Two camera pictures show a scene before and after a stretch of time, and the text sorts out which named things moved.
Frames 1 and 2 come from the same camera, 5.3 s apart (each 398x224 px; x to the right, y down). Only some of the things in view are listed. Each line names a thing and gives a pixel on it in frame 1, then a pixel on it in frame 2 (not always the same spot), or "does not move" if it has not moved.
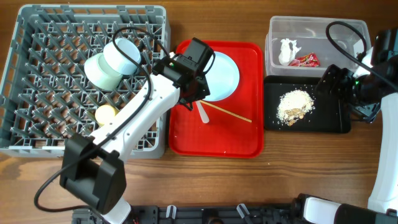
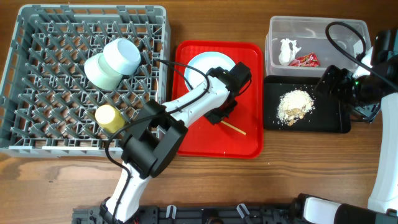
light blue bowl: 119,61 does not move
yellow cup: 104,113 does not move
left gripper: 204,92 to 216,118
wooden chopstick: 227,111 to 223,122
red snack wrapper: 310,60 does not move
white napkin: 288,51 does not move
